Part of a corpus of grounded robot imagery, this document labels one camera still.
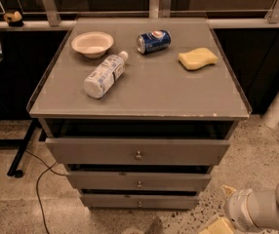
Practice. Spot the blue soda can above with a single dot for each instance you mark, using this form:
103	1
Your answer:
153	41

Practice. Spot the black desk leg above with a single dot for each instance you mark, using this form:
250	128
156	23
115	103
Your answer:
14	168

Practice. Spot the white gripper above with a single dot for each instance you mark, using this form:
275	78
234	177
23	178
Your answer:
237	208

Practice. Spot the clear plastic water bottle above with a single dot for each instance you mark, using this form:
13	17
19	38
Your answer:
105	75

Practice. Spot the grey bottom drawer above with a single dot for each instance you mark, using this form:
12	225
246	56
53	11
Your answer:
154	202

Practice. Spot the metal window rail frame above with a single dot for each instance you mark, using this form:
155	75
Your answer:
218	13

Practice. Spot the yellow sponge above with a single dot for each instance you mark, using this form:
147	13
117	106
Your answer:
197	58

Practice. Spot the white paper bowl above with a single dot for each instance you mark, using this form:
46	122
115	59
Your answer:
93	44

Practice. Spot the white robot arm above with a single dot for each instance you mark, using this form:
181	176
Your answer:
267	214

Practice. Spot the grey drawer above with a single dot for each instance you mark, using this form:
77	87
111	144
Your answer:
138	181
137	151
154	202

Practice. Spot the small yellow black object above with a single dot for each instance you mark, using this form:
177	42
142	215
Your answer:
13	18

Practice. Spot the grey top drawer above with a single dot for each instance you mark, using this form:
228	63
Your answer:
137	151

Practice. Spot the grey drawer cabinet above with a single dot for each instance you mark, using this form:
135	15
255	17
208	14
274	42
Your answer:
155	98

